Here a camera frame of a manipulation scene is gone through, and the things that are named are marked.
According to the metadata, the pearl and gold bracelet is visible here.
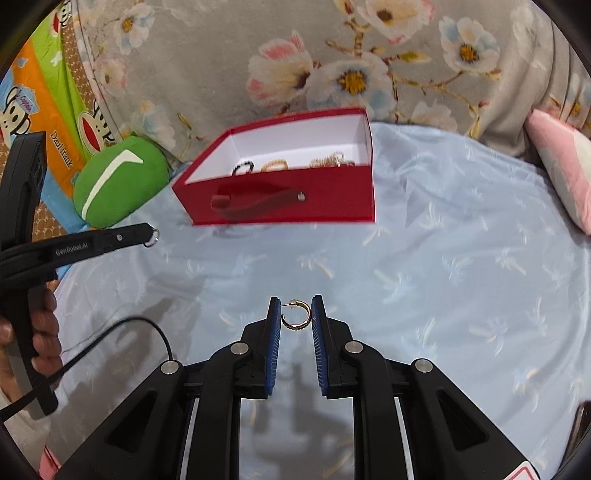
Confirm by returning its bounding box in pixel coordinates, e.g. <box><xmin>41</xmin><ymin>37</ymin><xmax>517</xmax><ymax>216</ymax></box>
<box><xmin>308</xmin><ymin>151</ymin><xmax>357</xmax><ymax>169</ymax></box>

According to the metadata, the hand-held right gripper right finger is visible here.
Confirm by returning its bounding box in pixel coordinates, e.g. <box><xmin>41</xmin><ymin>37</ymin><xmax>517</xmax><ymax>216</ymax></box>
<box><xmin>311</xmin><ymin>294</ymin><xmax>543</xmax><ymax>480</ymax></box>

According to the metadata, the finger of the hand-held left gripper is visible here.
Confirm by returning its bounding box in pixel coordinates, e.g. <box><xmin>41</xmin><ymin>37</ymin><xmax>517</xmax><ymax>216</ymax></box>
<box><xmin>46</xmin><ymin>223</ymin><xmax>155</xmax><ymax>271</ymax></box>

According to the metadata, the green round pillow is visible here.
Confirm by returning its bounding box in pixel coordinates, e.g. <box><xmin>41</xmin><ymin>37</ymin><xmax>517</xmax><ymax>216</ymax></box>
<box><xmin>73</xmin><ymin>135</ymin><xmax>171</xmax><ymax>229</ymax></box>

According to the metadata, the pink and white pillow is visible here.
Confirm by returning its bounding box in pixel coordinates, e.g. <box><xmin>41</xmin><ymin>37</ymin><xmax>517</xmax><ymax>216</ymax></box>
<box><xmin>526</xmin><ymin>108</ymin><xmax>591</xmax><ymax>236</ymax></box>

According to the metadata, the black cable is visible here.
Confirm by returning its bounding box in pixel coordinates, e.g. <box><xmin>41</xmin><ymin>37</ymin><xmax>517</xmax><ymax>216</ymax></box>
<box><xmin>0</xmin><ymin>316</ymin><xmax>175</xmax><ymax>421</ymax></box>

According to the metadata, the gold hoop earring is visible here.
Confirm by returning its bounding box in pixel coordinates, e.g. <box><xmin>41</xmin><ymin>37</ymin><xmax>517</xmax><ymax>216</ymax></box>
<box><xmin>281</xmin><ymin>299</ymin><xmax>314</xmax><ymax>331</ymax></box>

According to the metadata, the grey floral blanket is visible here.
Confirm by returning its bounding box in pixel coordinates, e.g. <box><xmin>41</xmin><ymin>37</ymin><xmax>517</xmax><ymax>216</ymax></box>
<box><xmin>74</xmin><ymin>0</ymin><xmax>591</xmax><ymax>160</ymax></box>

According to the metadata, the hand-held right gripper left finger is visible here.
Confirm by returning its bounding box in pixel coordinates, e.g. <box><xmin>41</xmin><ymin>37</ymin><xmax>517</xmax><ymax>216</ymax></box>
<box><xmin>60</xmin><ymin>296</ymin><xmax>283</xmax><ymax>480</ymax></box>

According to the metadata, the red box with strap handle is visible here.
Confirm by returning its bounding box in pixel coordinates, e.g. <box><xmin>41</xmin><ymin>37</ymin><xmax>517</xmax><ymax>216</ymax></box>
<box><xmin>172</xmin><ymin>107</ymin><xmax>377</xmax><ymax>227</ymax></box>

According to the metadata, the light blue palm print sheet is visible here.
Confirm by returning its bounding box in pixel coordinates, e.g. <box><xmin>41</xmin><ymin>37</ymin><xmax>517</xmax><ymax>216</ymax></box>
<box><xmin>46</xmin><ymin>121</ymin><xmax>591</xmax><ymax>480</ymax></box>

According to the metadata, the person's left hand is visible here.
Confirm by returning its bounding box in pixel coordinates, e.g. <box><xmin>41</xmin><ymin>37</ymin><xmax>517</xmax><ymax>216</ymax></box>
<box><xmin>0</xmin><ymin>287</ymin><xmax>65</xmax><ymax>398</ymax></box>

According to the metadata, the colourful cartoon printed blanket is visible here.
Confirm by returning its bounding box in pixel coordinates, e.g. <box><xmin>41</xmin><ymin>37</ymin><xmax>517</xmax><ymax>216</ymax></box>
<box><xmin>0</xmin><ymin>28</ymin><xmax>139</xmax><ymax>245</ymax></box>

